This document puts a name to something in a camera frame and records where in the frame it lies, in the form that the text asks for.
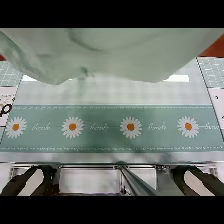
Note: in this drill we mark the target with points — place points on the pale green shirt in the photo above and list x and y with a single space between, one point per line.
113 53

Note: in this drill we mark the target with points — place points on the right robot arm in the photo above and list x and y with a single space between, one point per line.
206 181

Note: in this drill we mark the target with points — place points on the silver frame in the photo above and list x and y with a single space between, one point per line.
140 185

